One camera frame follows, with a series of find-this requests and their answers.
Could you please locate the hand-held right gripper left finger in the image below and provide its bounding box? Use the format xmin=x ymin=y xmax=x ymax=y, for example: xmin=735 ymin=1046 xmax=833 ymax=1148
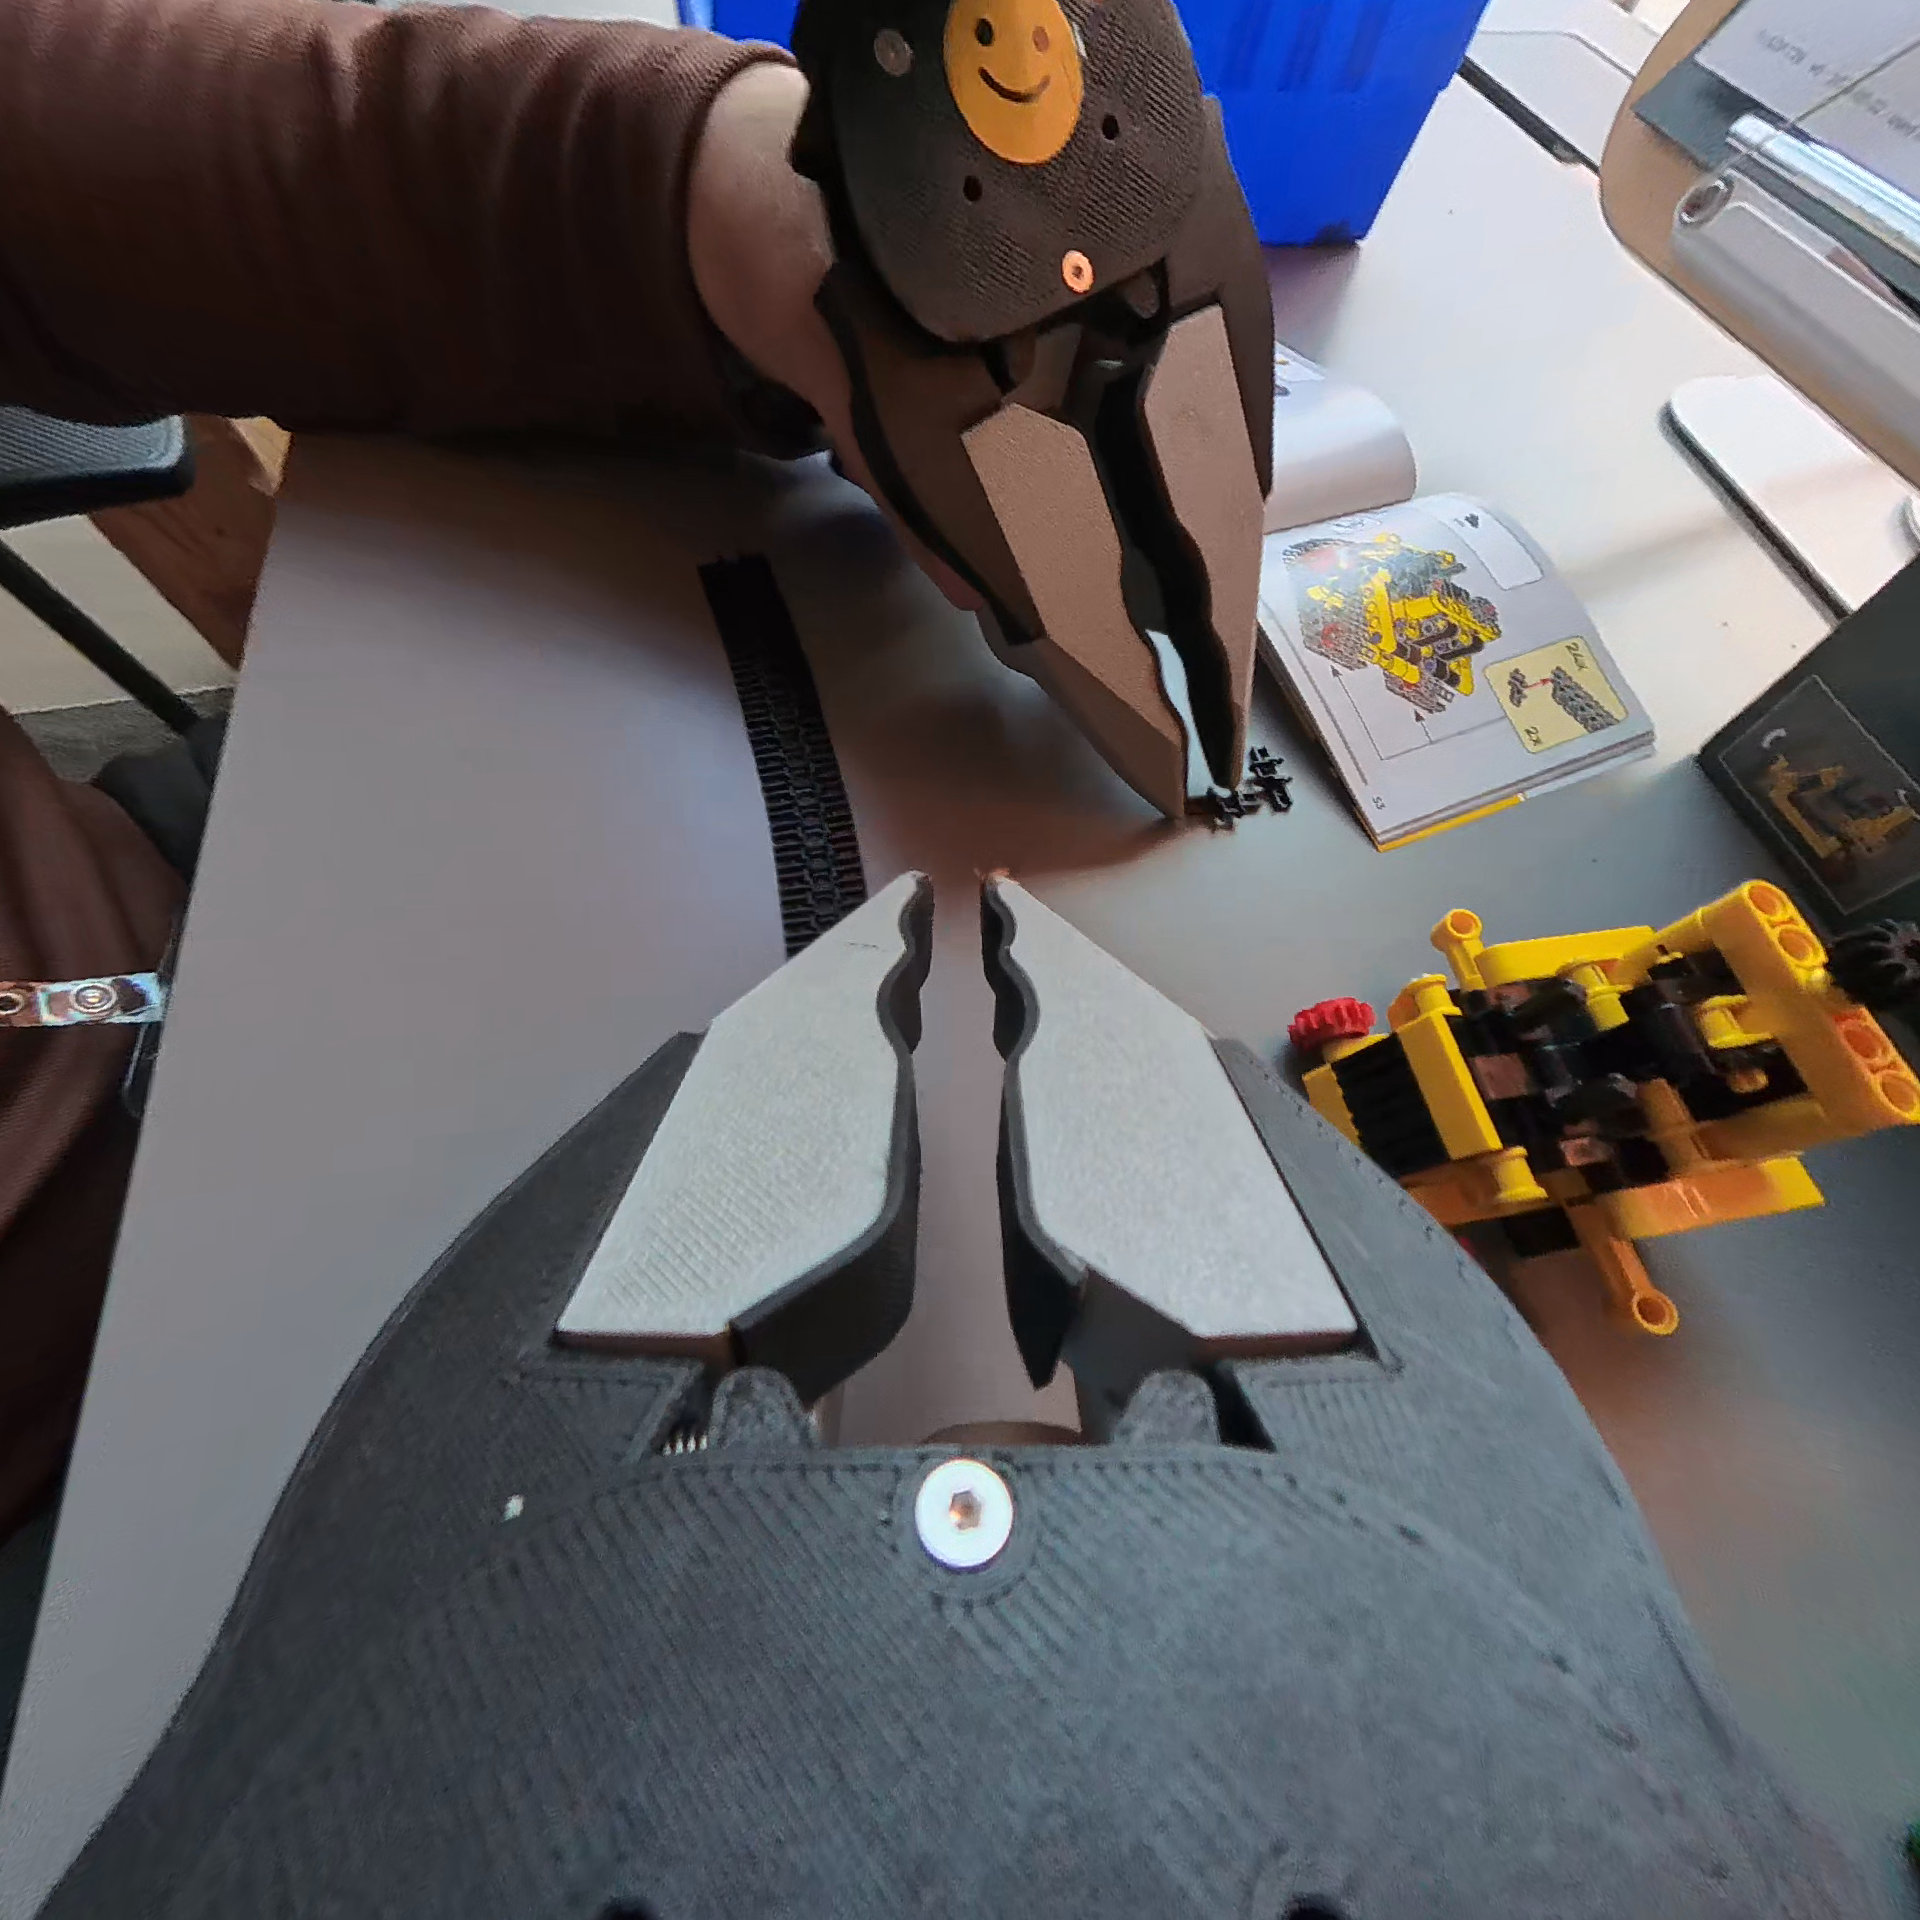
xmin=555 ymin=872 xmax=937 ymax=1402

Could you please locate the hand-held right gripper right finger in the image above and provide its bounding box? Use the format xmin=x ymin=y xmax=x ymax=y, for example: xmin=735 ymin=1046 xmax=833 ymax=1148
xmin=981 ymin=878 xmax=1362 ymax=1398

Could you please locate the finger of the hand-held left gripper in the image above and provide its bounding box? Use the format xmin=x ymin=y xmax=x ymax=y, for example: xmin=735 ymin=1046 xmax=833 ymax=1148
xmin=1135 ymin=307 xmax=1278 ymax=796
xmin=961 ymin=402 xmax=1188 ymax=824

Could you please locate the pile of track pieces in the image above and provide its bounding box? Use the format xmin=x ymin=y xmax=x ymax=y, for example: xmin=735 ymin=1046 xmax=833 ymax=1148
xmin=1192 ymin=746 xmax=1298 ymax=828

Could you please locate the yellow lego bulldozer model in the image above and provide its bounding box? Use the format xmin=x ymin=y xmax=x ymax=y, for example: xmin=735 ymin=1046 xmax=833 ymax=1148
xmin=1291 ymin=878 xmax=1920 ymax=1337

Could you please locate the black lego track strip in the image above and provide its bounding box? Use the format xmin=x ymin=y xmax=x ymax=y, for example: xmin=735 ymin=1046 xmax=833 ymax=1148
xmin=696 ymin=555 xmax=875 ymax=962

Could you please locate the person's left forearm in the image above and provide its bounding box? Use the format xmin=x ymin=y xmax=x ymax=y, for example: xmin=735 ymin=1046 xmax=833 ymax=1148
xmin=0 ymin=0 xmax=801 ymax=452

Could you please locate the lego instruction booklet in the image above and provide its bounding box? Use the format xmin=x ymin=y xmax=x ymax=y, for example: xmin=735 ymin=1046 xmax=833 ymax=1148
xmin=1256 ymin=342 xmax=1655 ymax=853

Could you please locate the dark cardboard lego box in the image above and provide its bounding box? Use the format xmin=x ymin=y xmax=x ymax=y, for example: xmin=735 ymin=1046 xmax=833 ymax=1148
xmin=1697 ymin=555 xmax=1920 ymax=927

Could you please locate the blue plastic bin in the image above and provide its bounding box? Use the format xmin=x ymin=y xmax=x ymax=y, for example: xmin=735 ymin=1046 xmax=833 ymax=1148
xmin=711 ymin=0 xmax=1495 ymax=248

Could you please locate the person's torso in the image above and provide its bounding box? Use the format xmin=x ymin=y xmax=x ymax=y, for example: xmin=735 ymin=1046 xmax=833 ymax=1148
xmin=0 ymin=706 xmax=189 ymax=1548

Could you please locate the printed instruction sheet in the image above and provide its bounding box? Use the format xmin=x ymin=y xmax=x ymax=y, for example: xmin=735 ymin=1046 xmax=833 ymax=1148
xmin=1688 ymin=0 xmax=1920 ymax=124

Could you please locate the brown wooden cabinet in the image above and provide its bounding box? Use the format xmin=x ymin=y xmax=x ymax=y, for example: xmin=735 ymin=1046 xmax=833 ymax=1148
xmin=87 ymin=418 xmax=289 ymax=674

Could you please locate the black office chair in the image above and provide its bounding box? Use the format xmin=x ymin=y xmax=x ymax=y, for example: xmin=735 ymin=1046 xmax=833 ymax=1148
xmin=0 ymin=402 xmax=205 ymax=738

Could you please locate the badge reel lanyard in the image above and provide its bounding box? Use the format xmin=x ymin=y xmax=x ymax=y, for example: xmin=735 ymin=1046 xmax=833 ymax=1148
xmin=0 ymin=974 xmax=169 ymax=1033

